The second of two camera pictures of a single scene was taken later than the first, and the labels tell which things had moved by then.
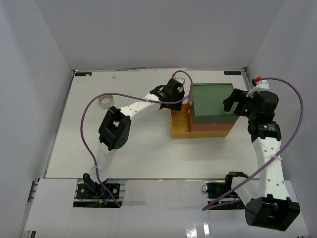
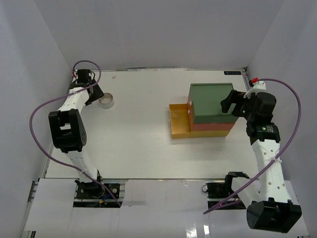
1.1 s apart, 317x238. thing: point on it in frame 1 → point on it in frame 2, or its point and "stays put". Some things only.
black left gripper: [175, 107] → [98, 93]
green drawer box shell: [207, 104] stays put
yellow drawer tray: [180, 122] stays put
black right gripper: [229, 102] stays put
